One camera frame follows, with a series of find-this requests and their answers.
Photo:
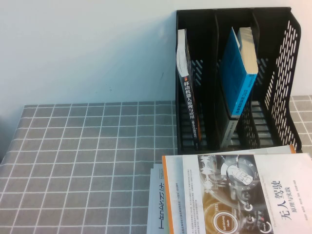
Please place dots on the white self-driving book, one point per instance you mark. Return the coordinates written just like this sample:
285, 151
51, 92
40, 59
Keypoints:
243, 195

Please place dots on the black spine book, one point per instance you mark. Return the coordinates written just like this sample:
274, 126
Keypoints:
189, 97

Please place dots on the white orange-edged ROS2 book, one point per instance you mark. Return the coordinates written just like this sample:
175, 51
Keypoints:
170, 195

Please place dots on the blue cover book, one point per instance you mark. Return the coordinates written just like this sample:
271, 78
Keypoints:
231, 68

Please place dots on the white book black characters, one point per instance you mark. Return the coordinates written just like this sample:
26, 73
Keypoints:
156, 207

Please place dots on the pale green cover book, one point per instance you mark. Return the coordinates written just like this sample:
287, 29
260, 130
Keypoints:
167, 228

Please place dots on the black plastic book stand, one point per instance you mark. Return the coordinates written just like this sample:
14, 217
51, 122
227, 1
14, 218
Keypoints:
246, 19

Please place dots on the grey checkered tablecloth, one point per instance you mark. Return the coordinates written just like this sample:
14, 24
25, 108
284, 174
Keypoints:
73, 158

